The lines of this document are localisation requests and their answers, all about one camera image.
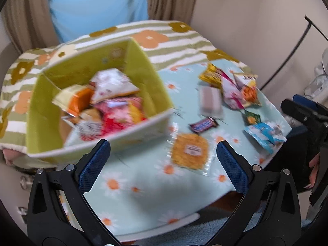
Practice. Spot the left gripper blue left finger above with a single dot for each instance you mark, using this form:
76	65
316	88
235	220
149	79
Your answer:
58	213

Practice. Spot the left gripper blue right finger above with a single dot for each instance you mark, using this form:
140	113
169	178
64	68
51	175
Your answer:
269	211

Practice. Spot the blue white snack bag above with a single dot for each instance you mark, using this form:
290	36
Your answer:
266	134

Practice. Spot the green cracker packet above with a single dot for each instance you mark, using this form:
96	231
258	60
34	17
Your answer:
251	118

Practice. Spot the cheese sticks snack bag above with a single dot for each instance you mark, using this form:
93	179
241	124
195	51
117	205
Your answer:
247	85

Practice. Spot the waffle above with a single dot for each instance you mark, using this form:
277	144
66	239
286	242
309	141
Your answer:
191	151

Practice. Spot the snickers bar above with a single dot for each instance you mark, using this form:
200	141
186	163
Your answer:
203	125

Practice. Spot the gold chocolate pillow snack bag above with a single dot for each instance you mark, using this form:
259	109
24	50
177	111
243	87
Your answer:
212	75

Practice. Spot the orange yellow snack bag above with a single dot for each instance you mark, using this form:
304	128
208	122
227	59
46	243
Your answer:
73	99

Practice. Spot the yellow-green cardboard box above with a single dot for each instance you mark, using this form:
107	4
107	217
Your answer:
57	136

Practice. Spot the grey white snack bag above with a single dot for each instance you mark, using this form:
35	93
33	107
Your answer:
111	83

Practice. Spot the pink white marshmallow snack bag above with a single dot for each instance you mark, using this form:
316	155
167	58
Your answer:
231	95

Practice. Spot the person right hand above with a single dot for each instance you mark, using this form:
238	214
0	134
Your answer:
314	164

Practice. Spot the pink layered cake packet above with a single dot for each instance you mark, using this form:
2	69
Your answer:
210	102

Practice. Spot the left brown curtain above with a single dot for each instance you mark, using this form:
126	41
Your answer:
28	24

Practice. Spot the blue window cover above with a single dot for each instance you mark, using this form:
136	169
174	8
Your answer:
74	18

